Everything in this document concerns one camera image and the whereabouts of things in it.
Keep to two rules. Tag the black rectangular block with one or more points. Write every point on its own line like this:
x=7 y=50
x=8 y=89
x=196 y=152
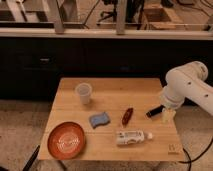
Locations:
x=154 y=111

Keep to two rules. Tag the cardboard box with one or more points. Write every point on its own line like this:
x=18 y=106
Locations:
x=157 y=17

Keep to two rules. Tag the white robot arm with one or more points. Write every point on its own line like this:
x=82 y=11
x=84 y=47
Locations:
x=186 y=81

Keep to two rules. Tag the wooden table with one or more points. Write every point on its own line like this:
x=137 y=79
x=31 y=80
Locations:
x=114 y=96

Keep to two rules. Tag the dark cabinet counter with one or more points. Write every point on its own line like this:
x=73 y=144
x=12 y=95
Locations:
x=32 y=61

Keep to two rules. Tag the white ceramic cup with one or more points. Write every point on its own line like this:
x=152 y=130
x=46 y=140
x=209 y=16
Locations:
x=84 y=91

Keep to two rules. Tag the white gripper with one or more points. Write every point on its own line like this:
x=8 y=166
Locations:
x=170 y=99

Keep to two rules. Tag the black office chair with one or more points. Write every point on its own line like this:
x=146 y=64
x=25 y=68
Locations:
x=109 y=14

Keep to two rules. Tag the blue sponge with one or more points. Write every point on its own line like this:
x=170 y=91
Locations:
x=99 y=119

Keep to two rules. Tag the white tube bottle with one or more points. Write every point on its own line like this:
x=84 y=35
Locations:
x=132 y=137

